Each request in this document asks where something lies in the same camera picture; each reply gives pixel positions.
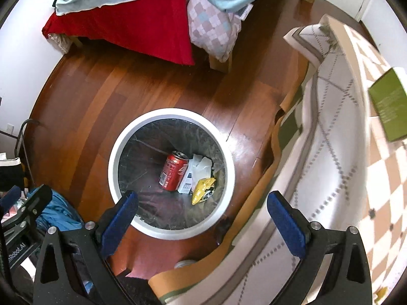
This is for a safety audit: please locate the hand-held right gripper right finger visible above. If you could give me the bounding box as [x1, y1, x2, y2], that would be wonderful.
[266, 191, 372, 305]

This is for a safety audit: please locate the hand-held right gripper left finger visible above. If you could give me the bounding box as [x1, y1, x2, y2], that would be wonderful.
[33, 190, 139, 305]

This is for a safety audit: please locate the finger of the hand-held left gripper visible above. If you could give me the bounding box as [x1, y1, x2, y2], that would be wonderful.
[0, 186, 21, 212]
[2, 184, 53, 229]

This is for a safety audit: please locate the white round trash bin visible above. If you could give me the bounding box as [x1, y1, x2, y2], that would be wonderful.
[108, 108, 236, 239]

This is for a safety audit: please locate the black white-trimmed cloth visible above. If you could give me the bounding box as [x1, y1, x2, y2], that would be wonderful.
[0, 157, 26, 191]

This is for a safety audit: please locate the blue cloth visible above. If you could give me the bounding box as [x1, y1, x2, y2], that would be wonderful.
[27, 188, 85, 232]

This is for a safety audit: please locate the black metal rack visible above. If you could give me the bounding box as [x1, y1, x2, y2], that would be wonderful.
[14, 118, 41, 186]

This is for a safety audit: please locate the red soda can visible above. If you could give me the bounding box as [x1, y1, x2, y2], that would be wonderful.
[159, 151, 190, 192]

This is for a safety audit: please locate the white blue carton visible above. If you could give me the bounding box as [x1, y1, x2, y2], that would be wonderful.
[177, 162, 195, 194]

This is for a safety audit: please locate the white dotted diamond blanket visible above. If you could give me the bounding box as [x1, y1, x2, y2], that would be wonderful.
[149, 24, 371, 305]

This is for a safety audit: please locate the yellow snack wrapper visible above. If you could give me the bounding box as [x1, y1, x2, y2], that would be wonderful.
[191, 177, 217, 205]

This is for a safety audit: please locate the tan checkered blanket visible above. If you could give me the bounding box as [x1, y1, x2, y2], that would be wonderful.
[319, 14, 407, 296]

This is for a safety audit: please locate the green box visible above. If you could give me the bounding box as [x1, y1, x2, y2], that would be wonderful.
[368, 67, 407, 142]

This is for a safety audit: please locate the red bed sheet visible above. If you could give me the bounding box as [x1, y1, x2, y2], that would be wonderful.
[42, 0, 196, 67]

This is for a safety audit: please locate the pink checkered quilt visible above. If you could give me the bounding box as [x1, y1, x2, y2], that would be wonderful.
[186, 0, 255, 63]

